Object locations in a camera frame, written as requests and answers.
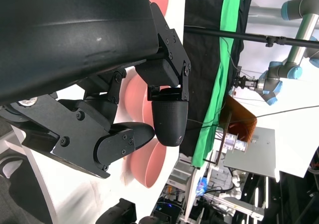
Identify white blue printed cartons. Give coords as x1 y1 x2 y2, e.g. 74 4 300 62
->
223 131 250 152

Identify brown wooden rack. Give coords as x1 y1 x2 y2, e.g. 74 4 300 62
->
203 111 234 166

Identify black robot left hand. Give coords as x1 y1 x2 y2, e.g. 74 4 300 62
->
0 0 192 179

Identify black tripod pole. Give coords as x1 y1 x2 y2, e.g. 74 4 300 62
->
184 25 319 48

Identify black cloth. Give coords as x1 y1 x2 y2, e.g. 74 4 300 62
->
181 0 250 157

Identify green cloth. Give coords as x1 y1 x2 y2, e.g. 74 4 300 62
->
191 0 255 170

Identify grey metal cabinet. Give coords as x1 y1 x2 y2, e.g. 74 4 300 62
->
222 126 277 179

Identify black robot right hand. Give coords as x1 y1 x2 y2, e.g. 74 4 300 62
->
96 198 137 224

